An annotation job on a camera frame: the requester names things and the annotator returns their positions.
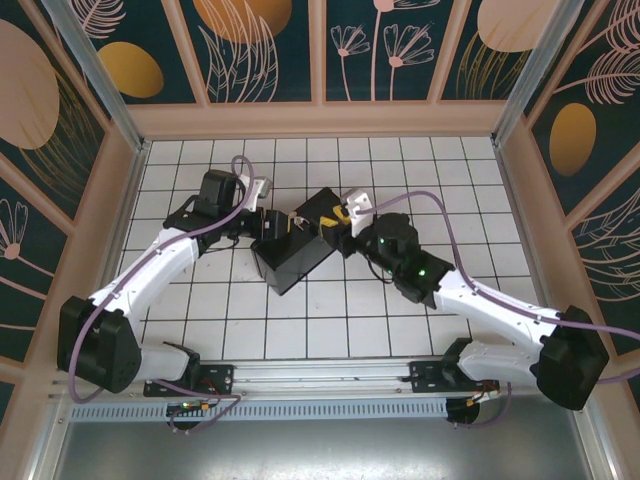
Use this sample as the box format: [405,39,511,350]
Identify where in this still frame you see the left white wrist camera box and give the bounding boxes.
[238,173,275,210]

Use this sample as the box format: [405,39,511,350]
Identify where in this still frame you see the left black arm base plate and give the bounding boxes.
[143,363,236,399]

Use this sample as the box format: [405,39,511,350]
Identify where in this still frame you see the aluminium corner post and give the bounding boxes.
[491,0,576,147]
[42,0,151,154]

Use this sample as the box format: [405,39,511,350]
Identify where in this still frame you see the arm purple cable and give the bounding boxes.
[357,192,640,429]
[69,154,244,435]

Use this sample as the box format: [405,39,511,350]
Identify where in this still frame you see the grey slotted cable duct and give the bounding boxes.
[69,398,450,422]

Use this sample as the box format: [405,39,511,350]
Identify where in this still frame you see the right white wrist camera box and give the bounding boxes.
[341,187,374,237]

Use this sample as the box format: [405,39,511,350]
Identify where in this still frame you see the small circuit board with wires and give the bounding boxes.
[167,398,216,416]

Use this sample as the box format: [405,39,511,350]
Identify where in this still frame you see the aluminium side rail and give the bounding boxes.
[74,141,152,362]
[492,142,569,354]

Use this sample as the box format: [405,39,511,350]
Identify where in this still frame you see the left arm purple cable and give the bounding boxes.
[69,154,244,435]

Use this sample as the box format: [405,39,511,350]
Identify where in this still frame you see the grey metal sheet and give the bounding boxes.
[49,418,594,480]

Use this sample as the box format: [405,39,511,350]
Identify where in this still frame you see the black box starry night lid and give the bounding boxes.
[249,187,347,297]

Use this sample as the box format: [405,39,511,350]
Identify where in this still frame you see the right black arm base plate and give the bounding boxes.
[408,358,501,396]

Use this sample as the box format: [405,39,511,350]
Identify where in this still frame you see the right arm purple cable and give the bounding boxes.
[357,192,640,429]

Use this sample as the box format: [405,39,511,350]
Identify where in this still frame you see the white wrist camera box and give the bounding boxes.
[341,187,374,237]
[238,173,275,210]

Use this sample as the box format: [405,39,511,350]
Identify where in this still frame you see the yellow connector with red wires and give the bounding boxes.
[467,387,501,407]

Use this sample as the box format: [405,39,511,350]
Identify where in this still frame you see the long aluminium mounting rail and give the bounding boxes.
[48,353,592,400]

